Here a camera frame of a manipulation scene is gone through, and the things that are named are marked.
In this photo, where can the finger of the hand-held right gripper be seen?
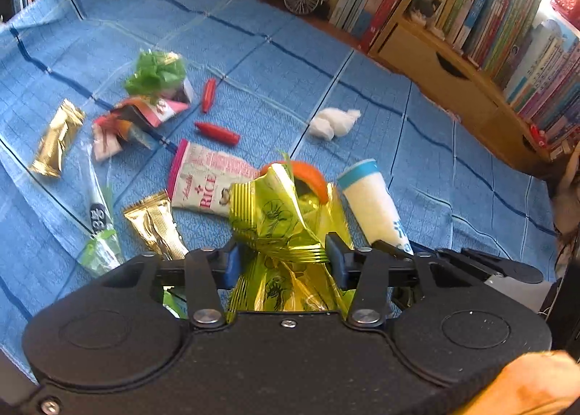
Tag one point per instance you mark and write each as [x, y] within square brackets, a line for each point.
[498, 266]

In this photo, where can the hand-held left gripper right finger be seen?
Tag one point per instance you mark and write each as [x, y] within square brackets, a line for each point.
[337, 261]

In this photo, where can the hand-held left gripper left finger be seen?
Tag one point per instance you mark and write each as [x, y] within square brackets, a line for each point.
[233, 261]

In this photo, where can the yellow green foil wrapper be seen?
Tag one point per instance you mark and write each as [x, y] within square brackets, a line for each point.
[272, 220]

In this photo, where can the pink edged white snack packet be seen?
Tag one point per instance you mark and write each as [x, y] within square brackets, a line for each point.
[204, 179]

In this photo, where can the orange peel piece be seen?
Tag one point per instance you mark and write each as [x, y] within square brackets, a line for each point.
[310, 173]

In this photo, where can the colourful snack packet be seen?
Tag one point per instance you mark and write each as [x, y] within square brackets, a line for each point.
[127, 120]

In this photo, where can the green plastic wrapper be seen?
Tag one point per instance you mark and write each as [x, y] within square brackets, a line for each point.
[154, 70]

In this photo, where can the gold foil wrapper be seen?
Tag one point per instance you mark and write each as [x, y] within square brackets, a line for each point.
[56, 138]
[156, 224]

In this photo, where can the person's left hand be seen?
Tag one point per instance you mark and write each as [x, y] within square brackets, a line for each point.
[539, 388]

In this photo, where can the white tube with blue band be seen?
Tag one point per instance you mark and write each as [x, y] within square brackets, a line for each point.
[367, 202]

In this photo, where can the red tapered wrapper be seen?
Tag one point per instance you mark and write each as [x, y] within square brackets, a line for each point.
[209, 95]
[216, 133]

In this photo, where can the small red toy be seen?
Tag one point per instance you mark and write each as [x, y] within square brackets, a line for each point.
[539, 136]

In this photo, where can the white crumpled tissue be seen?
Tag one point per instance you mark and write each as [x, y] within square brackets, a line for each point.
[333, 122]

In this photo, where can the clear plastic sleeve black label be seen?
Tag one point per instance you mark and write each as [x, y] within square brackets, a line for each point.
[100, 220]

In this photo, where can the pink white small carton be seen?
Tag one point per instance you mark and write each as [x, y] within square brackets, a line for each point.
[168, 109]

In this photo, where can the pale pink wrapper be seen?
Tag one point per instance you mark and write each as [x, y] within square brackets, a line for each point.
[106, 145]

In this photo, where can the blue checked cloth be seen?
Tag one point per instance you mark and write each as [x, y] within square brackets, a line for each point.
[317, 79]

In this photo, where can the small black white figurine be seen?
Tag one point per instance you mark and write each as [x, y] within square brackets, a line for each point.
[421, 11]

